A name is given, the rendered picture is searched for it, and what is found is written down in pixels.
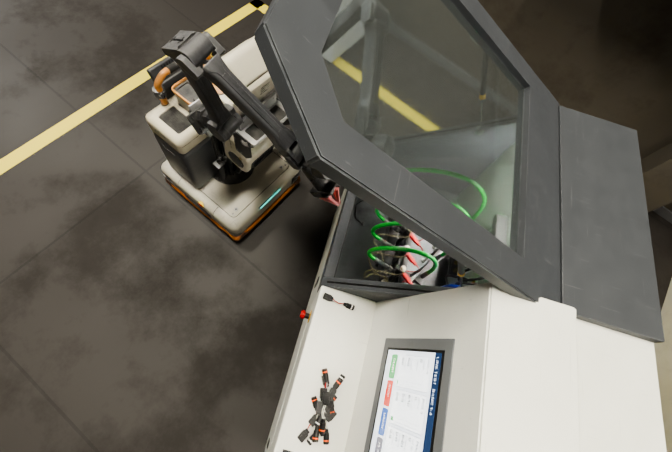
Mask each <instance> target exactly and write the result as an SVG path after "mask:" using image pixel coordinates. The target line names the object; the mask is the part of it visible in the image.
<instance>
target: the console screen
mask: <svg viewBox="0 0 672 452"><path fill-rule="evenodd" d="M454 347H455V339H440V338H386V340H385V345H384V350H383V355H382V360H381V365H380V370H379V376H378V381H377V386H376V391H375V396H374V401H373V406H372V412H371V417H370V422H369V427H368V432H367V437H366V442H365V447H364V452H443V445H444V436H445V427H446V418H447V409H448V400H449V392H450V383H451V374H452V365H453V356H454Z"/></svg>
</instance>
